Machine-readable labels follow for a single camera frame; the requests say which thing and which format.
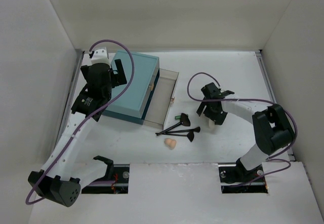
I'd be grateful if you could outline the white round powder puff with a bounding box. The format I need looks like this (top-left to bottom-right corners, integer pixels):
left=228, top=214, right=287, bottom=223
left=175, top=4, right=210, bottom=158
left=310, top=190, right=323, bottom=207
left=208, top=119, right=215, bottom=129

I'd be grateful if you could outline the black kabuki brush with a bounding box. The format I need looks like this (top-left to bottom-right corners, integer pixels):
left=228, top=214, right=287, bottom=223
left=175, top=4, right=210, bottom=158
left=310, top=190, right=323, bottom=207
left=156, top=113, right=191, bottom=136

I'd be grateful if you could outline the black fan brush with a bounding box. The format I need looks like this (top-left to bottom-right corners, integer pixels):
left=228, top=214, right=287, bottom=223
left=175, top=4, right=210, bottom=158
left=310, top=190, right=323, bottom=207
left=164, top=132, right=194, bottom=142

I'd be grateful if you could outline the teal makeup organizer box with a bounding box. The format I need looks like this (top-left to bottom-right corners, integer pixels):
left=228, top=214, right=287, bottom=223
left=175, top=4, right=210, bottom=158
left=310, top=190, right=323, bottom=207
left=102, top=52, right=159, bottom=125

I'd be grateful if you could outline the peach makeup sponge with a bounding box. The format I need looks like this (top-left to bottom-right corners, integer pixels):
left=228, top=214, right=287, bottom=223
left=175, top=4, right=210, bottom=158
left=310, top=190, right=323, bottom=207
left=164, top=138, right=177, bottom=150

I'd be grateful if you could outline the clear acrylic drawer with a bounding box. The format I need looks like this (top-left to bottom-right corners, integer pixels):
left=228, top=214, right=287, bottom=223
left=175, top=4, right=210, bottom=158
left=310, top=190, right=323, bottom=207
left=143, top=69, right=179, bottom=130

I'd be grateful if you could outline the thin black makeup brush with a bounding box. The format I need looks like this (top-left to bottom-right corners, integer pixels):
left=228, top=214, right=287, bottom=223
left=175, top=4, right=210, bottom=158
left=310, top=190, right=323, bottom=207
left=166, top=127, right=201, bottom=134

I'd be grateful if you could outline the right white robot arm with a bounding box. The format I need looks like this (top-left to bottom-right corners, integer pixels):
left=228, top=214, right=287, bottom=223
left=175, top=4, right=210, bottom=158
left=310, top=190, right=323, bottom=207
left=196, top=83, right=296, bottom=183

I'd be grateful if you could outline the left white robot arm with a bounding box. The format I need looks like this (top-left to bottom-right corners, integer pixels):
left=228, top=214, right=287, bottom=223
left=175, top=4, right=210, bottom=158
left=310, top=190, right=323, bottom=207
left=28, top=59, right=128, bottom=207

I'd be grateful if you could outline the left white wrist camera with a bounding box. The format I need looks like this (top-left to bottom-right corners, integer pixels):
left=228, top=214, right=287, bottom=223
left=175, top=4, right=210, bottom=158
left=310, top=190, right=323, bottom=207
left=89, top=47, right=110, bottom=65

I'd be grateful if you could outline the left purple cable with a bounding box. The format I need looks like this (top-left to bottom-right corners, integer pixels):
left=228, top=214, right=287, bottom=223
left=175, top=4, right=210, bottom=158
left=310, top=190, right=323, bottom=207
left=25, top=40, right=135, bottom=206

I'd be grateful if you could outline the purple cable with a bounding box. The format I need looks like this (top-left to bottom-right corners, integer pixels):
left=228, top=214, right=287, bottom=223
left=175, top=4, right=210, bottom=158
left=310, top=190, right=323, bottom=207
left=186, top=72, right=298, bottom=187
left=25, top=40, right=135, bottom=206

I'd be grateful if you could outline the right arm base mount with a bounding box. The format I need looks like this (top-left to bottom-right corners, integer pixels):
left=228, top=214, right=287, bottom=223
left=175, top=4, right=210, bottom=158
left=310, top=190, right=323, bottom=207
left=219, top=164, right=268, bottom=194

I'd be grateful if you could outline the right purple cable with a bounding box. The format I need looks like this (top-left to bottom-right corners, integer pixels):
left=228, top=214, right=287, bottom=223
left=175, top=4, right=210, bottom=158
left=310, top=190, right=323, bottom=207
left=186, top=72, right=298, bottom=187

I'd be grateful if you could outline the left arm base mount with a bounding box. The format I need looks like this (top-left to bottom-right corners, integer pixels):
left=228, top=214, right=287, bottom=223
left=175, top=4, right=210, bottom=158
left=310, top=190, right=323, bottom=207
left=82, top=156, right=130, bottom=194

